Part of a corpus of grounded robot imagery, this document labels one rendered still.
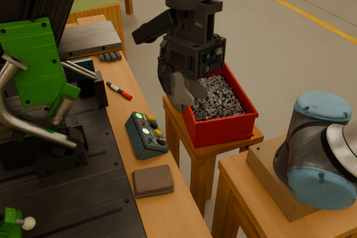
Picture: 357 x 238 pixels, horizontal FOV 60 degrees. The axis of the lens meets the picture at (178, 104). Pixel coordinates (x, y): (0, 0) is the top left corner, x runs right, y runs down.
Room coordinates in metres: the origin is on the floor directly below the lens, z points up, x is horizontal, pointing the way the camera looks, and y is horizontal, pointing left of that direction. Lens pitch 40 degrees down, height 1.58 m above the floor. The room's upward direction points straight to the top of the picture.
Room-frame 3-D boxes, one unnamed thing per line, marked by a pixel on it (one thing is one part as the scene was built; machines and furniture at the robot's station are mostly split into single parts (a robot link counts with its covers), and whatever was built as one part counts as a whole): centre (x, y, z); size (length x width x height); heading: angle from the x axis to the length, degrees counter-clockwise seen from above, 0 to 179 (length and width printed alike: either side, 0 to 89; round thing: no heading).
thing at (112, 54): (1.15, 0.32, 0.91); 0.20 x 0.11 x 0.03; 25
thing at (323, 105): (0.51, -0.32, 1.09); 0.13 x 0.12 x 0.14; 163
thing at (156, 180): (0.48, 0.07, 0.91); 0.10 x 0.08 x 0.03; 101
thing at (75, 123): (0.61, 0.38, 0.92); 0.22 x 0.11 x 0.11; 111
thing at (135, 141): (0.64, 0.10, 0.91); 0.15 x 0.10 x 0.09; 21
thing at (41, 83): (0.66, 0.36, 1.17); 0.13 x 0.12 x 0.20; 21
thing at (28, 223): (0.34, 0.34, 0.96); 0.06 x 0.03 x 0.06; 111
